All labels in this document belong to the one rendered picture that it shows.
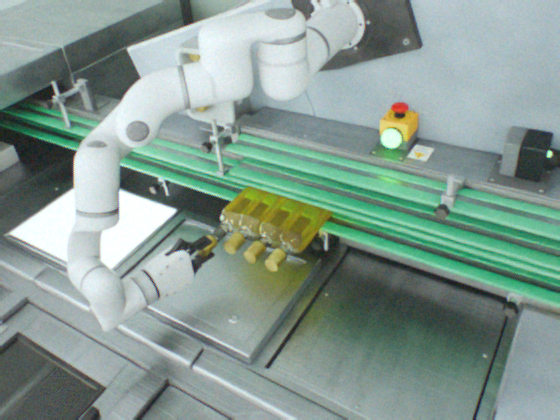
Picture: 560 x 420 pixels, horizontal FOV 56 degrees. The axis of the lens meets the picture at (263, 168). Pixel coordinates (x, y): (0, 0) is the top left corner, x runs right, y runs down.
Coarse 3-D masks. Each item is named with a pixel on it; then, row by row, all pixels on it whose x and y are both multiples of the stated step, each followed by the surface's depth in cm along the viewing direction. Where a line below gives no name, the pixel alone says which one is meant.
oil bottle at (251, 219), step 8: (264, 192) 136; (256, 200) 134; (264, 200) 134; (272, 200) 133; (280, 200) 135; (248, 208) 131; (256, 208) 131; (264, 208) 131; (272, 208) 132; (240, 216) 130; (248, 216) 129; (256, 216) 129; (264, 216) 129; (240, 224) 129; (248, 224) 127; (256, 224) 127; (256, 232) 128
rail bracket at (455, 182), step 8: (448, 176) 105; (456, 176) 112; (464, 176) 112; (448, 184) 106; (456, 184) 111; (464, 184) 112; (448, 192) 107; (456, 192) 108; (448, 200) 107; (440, 208) 104; (440, 216) 105
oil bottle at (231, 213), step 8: (240, 192) 138; (248, 192) 138; (256, 192) 138; (240, 200) 135; (248, 200) 135; (224, 208) 133; (232, 208) 133; (240, 208) 133; (224, 216) 131; (232, 216) 131; (232, 224) 131
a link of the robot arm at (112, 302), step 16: (96, 272) 106; (112, 272) 107; (80, 288) 107; (96, 288) 103; (112, 288) 104; (128, 288) 112; (96, 304) 104; (112, 304) 107; (128, 304) 111; (144, 304) 114; (96, 320) 110; (112, 320) 109
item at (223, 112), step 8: (184, 48) 143; (192, 48) 142; (176, 56) 146; (184, 56) 148; (216, 104) 158; (224, 104) 156; (232, 104) 145; (192, 112) 156; (200, 112) 157; (208, 112) 156; (216, 112) 155; (224, 112) 155; (232, 112) 146; (200, 120) 155; (208, 120) 153; (224, 120) 151; (232, 120) 147
